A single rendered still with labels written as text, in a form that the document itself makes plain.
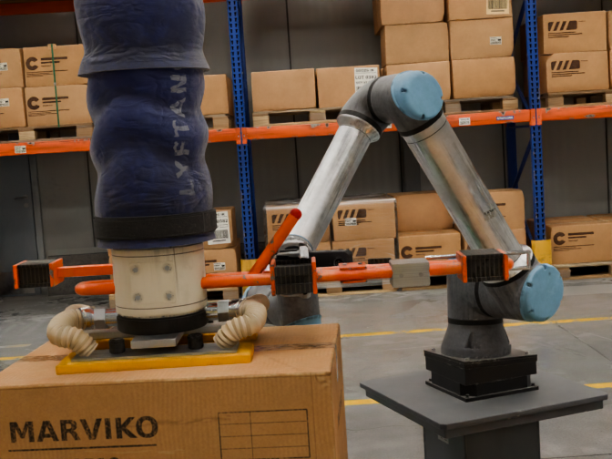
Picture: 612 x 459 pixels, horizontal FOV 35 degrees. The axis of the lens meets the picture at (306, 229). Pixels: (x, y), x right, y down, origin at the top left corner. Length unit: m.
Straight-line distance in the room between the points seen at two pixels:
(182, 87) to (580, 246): 7.85
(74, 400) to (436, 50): 7.63
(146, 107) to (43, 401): 0.53
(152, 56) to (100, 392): 0.58
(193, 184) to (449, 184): 0.81
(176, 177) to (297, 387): 0.43
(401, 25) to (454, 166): 6.74
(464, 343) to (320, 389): 1.07
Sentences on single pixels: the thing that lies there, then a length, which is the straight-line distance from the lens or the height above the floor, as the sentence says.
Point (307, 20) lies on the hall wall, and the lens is 10.27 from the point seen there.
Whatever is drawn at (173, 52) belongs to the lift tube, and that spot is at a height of 1.63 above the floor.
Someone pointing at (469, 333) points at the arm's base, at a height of 0.92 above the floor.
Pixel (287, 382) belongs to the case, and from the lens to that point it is 1.60.
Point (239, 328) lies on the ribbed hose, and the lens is 1.70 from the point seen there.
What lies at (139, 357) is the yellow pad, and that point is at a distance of 1.72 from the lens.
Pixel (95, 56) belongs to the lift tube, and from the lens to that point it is 1.74.
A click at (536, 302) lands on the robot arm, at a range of 2.47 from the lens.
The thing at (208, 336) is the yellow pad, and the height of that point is 1.10.
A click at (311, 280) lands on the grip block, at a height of 1.20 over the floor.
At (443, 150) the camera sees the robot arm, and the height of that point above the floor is 1.41.
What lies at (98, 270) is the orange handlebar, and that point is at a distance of 2.09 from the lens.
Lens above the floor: 1.46
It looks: 5 degrees down
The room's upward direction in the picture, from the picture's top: 4 degrees counter-clockwise
